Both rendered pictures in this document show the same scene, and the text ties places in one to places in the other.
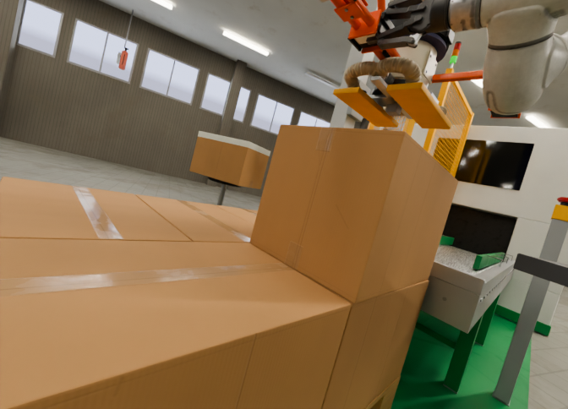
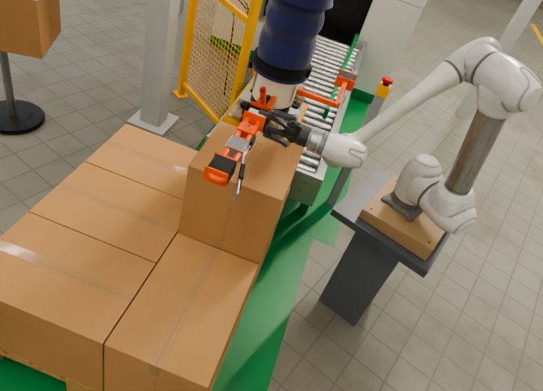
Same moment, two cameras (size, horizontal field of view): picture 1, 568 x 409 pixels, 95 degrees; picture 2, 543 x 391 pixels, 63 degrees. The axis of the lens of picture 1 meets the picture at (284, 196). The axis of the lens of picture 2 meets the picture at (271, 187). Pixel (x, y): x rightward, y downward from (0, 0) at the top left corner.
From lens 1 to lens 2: 1.52 m
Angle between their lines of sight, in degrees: 51
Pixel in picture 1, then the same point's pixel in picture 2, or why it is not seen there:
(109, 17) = not seen: outside the picture
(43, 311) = (182, 352)
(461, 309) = (309, 195)
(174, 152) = not seen: outside the picture
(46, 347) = (199, 359)
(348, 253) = (254, 245)
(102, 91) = not seen: outside the picture
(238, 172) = (35, 40)
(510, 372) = (337, 190)
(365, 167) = (261, 211)
